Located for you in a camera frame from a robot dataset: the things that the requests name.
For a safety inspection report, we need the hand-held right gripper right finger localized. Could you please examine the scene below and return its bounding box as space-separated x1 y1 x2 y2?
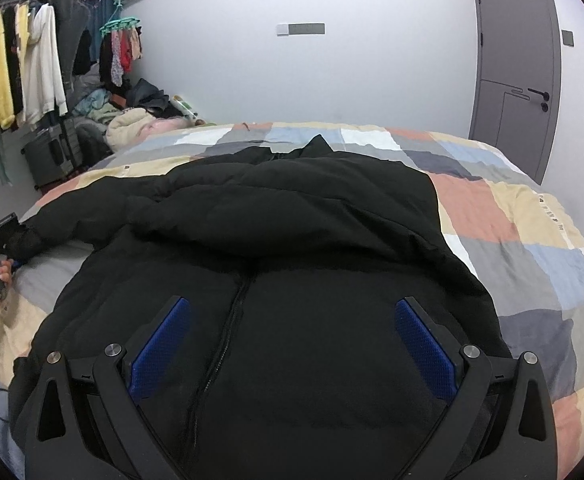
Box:
395 296 558 480

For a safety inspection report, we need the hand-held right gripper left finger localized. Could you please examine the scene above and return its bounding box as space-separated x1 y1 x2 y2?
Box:
14 295 196 480

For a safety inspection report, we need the black puffer jacket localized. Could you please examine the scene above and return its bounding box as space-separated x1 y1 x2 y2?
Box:
8 134 515 480

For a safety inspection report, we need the pile of clothes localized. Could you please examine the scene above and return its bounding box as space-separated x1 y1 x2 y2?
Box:
70 73 208 153

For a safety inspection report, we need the dark grey suitcase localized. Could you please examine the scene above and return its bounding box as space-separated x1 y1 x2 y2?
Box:
21 119 85 192

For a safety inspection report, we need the patchwork checkered blanket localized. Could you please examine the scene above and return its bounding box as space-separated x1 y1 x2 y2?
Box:
0 121 584 480

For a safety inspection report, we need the black hanging garment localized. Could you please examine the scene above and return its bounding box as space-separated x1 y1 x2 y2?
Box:
2 5 29 121

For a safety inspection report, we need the white hooded sweatshirt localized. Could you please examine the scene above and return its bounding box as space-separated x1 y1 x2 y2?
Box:
22 3 69 126

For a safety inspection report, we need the grey hanging garment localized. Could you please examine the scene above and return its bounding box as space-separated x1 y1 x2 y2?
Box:
37 0 92 86

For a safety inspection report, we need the green clip drying hanger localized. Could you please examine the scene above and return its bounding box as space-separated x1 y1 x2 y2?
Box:
99 2 144 88

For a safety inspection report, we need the grey door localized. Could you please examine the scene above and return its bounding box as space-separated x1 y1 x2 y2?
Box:
468 0 563 185

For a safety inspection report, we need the black door handle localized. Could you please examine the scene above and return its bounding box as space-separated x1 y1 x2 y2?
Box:
527 88 551 112

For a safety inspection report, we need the wall switch panel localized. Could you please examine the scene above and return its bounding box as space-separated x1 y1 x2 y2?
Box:
277 23 326 37

